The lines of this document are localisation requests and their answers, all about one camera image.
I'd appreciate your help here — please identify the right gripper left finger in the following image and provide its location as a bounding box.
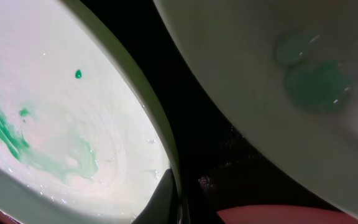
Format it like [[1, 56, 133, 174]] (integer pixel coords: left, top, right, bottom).
[[132, 169, 178, 224]]

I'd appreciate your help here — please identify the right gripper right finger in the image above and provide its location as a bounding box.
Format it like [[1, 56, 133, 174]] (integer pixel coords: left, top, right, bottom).
[[183, 195, 224, 224]]

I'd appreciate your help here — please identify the mint green plate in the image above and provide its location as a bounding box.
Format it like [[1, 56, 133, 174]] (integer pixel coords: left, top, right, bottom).
[[155, 0, 358, 219], [0, 0, 181, 223]]

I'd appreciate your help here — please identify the round black serving tray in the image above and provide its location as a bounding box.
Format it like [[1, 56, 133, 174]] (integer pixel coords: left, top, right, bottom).
[[79, 0, 341, 224]]

